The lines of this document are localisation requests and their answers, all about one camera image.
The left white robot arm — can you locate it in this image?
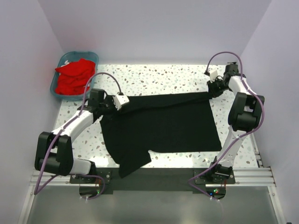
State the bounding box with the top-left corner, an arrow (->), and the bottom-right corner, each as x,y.
34,89 -> 129,183

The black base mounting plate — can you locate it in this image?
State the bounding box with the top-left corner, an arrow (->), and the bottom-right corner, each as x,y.
70,168 -> 236,194

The teal plastic basket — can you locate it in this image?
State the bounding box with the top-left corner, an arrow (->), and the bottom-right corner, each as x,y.
50,51 -> 99,101

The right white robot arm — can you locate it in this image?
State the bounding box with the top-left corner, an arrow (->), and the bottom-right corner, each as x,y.
193,63 -> 264,184

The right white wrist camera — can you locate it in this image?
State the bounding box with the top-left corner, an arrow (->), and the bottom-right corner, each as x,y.
205,70 -> 218,82

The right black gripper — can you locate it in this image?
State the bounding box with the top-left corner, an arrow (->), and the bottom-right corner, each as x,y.
207,77 -> 230,98

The red t shirt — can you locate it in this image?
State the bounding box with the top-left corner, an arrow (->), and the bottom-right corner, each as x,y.
55,58 -> 96,96

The black t shirt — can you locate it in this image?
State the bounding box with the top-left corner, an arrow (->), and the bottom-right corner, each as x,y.
100,92 -> 221,178

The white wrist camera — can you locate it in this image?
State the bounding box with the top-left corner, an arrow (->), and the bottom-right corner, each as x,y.
205,70 -> 218,82
113,95 -> 129,111

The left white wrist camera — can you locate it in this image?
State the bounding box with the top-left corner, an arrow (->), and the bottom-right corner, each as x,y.
113,95 -> 129,111

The aluminium frame rail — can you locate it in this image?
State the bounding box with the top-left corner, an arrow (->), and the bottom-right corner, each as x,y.
17,63 -> 285,224

